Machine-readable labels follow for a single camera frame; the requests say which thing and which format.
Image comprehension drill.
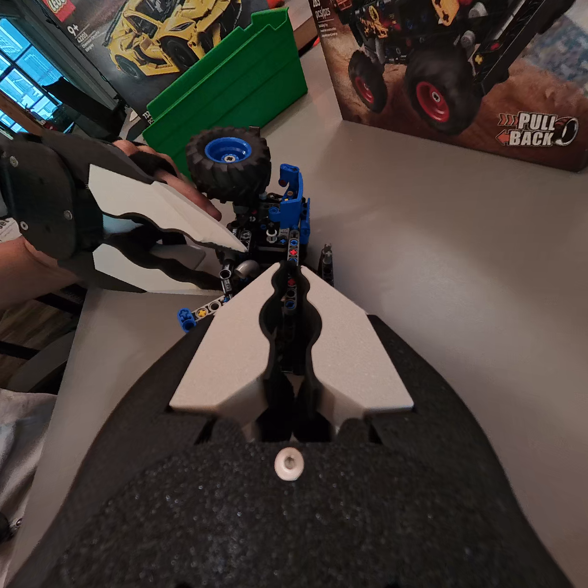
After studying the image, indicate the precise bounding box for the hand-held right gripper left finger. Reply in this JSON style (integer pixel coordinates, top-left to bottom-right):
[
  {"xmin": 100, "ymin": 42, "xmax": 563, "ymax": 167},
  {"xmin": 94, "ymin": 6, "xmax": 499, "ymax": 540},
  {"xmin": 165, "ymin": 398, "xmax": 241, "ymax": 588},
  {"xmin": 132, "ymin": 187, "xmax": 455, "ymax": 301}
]
[{"xmin": 169, "ymin": 262, "xmax": 297, "ymax": 443}]

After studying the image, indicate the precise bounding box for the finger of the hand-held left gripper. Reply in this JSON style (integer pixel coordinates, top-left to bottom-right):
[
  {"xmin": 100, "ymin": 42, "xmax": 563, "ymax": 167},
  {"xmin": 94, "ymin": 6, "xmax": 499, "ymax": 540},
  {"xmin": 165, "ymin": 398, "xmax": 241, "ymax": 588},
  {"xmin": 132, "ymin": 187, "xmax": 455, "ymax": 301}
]
[
  {"xmin": 87, "ymin": 164, "xmax": 250, "ymax": 253},
  {"xmin": 93, "ymin": 232, "xmax": 223, "ymax": 294}
]

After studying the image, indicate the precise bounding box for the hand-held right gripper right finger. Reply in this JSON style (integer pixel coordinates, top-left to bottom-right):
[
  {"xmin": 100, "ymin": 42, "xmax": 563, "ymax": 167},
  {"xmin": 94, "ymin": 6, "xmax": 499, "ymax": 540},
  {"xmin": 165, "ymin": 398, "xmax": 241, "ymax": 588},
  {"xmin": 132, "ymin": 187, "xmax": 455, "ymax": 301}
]
[{"xmin": 294, "ymin": 262, "xmax": 414, "ymax": 443}]

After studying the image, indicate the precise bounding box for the blue black lego truck model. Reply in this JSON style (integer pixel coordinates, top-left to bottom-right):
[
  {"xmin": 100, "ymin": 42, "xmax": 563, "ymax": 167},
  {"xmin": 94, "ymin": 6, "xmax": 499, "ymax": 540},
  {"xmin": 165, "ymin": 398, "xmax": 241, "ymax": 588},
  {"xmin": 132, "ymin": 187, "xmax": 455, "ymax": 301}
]
[{"xmin": 177, "ymin": 126, "xmax": 334, "ymax": 375}]

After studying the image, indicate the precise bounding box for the person's left forearm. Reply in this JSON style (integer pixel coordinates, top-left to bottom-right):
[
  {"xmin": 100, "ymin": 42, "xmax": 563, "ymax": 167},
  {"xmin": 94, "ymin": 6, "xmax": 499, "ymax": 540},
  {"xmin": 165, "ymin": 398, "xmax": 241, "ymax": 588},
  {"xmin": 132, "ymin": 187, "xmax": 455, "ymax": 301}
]
[{"xmin": 0, "ymin": 236, "xmax": 88, "ymax": 318}]

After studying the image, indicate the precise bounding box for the yellow car lego box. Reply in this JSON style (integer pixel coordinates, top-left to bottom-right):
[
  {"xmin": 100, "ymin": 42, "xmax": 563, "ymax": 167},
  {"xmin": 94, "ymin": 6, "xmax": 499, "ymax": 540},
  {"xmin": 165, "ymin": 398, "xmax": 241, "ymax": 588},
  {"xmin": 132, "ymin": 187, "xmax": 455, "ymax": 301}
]
[{"xmin": 28, "ymin": 0, "xmax": 269, "ymax": 138}]

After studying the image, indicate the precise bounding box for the monster truck lego box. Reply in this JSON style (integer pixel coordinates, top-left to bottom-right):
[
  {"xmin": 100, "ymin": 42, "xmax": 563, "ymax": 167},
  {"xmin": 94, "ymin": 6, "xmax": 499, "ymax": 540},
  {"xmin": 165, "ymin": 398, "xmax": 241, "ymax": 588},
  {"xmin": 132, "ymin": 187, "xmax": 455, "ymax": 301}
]
[{"xmin": 309, "ymin": 0, "xmax": 588, "ymax": 173}]

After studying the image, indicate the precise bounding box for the person's left hand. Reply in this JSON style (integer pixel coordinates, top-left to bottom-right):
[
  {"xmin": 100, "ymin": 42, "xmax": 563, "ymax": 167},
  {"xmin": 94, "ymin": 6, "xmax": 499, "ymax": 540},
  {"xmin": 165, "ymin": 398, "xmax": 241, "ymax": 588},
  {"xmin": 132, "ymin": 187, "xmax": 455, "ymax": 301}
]
[{"xmin": 111, "ymin": 139, "xmax": 222, "ymax": 222}]

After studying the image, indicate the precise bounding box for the blue-lit window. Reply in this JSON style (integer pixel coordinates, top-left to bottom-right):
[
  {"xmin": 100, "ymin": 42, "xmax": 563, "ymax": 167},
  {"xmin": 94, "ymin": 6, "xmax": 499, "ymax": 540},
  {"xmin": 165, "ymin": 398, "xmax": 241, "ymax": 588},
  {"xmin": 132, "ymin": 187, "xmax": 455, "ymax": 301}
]
[{"xmin": 0, "ymin": 18, "xmax": 65, "ymax": 134}]

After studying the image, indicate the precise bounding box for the green plastic bin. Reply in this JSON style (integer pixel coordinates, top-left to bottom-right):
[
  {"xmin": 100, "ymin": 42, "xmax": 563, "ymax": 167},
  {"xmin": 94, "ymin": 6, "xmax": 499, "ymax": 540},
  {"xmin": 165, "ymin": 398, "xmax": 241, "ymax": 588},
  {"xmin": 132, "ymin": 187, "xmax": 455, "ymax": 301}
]
[{"xmin": 141, "ymin": 7, "xmax": 308, "ymax": 177}]

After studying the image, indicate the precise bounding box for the person's grey clothing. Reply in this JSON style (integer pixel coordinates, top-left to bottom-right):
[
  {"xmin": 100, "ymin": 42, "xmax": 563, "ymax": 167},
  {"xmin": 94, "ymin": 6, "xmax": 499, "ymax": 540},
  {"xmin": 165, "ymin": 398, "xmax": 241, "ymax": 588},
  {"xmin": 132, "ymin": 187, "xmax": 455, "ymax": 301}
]
[{"xmin": 0, "ymin": 388, "xmax": 58, "ymax": 559}]

